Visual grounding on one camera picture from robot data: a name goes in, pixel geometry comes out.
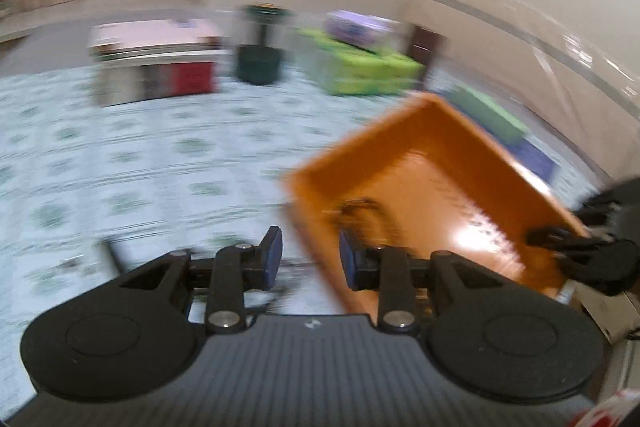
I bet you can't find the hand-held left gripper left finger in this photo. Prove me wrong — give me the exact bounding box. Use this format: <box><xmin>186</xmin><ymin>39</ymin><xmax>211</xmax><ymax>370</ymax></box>
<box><xmin>117</xmin><ymin>226</ymin><xmax>284</xmax><ymax>337</ymax></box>

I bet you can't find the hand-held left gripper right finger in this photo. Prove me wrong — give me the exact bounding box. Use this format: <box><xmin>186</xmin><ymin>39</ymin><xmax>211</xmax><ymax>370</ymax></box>
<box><xmin>339</xmin><ymin>229</ymin><xmax>501</xmax><ymax>337</ymax></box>

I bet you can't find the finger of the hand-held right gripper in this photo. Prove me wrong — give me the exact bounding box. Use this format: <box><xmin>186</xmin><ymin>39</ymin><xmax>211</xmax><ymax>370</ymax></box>
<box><xmin>572</xmin><ymin>192</ymin><xmax>621</xmax><ymax>228</ymax></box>
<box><xmin>527</xmin><ymin>226</ymin><xmax>603</xmax><ymax>254</ymax></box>

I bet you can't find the orange plastic tray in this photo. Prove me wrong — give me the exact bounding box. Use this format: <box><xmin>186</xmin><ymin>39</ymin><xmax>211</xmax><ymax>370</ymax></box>
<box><xmin>282</xmin><ymin>92</ymin><xmax>591</xmax><ymax>315</ymax></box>

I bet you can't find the long green box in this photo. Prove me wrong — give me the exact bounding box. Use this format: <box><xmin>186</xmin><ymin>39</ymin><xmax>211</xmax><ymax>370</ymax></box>
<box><xmin>450</xmin><ymin>87</ymin><xmax>531</xmax><ymax>145</ymax></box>

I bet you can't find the green tissue pack bundle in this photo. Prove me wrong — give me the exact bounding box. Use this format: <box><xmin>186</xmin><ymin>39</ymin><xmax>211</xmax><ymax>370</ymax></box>
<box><xmin>295</xmin><ymin>27</ymin><xmax>426</xmax><ymax>96</ymax></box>

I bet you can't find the green floral tablecloth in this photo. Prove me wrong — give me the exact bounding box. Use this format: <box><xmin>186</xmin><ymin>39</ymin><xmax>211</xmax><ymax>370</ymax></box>
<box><xmin>0</xmin><ymin>67</ymin><xmax>581</xmax><ymax>413</ymax></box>

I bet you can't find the dark green glass jar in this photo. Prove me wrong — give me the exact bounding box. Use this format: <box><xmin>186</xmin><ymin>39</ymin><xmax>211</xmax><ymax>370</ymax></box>
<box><xmin>235</xmin><ymin>4</ymin><xmax>293</xmax><ymax>85</ymax></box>

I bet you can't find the purple tissue pack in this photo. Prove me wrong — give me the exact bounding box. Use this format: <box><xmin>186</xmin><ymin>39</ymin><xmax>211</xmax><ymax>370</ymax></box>
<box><xmin>325</xmin><ymin>9</ymin><xmax>396</xmax><ymax>50</ymax></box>

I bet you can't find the thin white book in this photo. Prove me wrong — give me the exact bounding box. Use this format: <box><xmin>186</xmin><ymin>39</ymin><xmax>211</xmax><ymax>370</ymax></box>
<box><xmin>90</xmin><ymin>43</ymin><xmax>221</xmax><ymax>62</ymax></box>

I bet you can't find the pale pink cover book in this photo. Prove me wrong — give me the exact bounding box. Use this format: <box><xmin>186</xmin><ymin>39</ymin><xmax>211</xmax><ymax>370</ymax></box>
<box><xmin>90</xmin><ymin>19</ymin><xmax>223</xmax><ymax>52</ymax></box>

